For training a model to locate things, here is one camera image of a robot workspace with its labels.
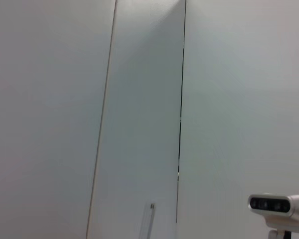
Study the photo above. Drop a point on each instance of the clear plastic ruler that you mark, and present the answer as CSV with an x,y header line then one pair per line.
x,y
148,221

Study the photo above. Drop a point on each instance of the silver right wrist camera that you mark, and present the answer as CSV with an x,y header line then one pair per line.
x,y
269,205

